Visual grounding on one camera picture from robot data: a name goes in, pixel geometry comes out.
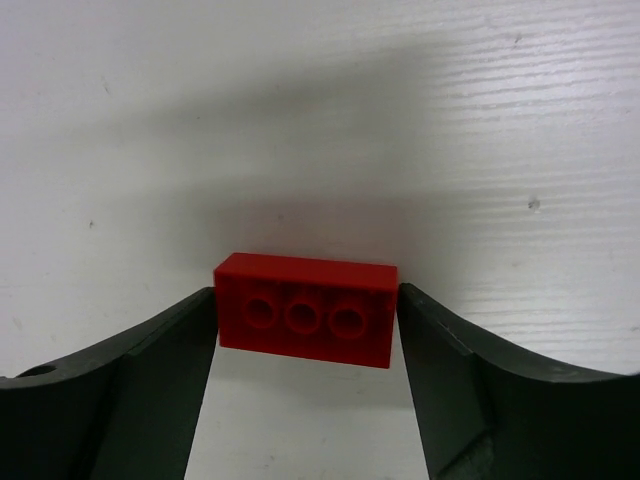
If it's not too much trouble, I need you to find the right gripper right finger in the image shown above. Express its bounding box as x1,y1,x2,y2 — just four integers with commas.
397,283,639,479

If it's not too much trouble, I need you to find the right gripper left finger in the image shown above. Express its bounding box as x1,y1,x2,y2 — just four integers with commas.
1,287,217,479

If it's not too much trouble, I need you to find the red square lego brick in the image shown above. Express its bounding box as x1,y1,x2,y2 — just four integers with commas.
213,253,398,369

